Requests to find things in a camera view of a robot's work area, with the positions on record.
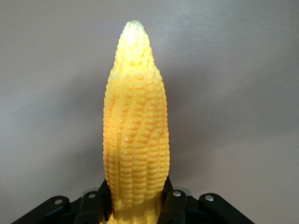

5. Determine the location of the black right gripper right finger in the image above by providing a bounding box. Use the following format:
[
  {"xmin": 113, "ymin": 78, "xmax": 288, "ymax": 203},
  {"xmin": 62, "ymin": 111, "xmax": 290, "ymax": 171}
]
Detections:
[{"xmin": 160, "ymin": 176, "xmax": 254, "ymax": 224}]

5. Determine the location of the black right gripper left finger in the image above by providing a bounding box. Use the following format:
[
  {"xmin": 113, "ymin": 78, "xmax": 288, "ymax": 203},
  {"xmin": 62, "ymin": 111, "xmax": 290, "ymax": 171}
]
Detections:
[{"xmin": 13, "ymin": 179, "xmax": 113, "ymax": 224}]

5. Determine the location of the yellow corn cob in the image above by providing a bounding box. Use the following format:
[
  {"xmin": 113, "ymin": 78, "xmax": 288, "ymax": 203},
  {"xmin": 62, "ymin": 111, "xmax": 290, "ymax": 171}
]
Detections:
[{"xmin": 102, "ymin": 20, "xmax": 170, "ymax": 224}]

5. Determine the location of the brown table mat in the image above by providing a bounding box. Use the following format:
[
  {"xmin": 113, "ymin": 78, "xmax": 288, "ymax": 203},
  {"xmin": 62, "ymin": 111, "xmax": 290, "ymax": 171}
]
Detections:
[{"xmin": 0, "ymin": 0, "xmax": 299, "ymax": 224}]

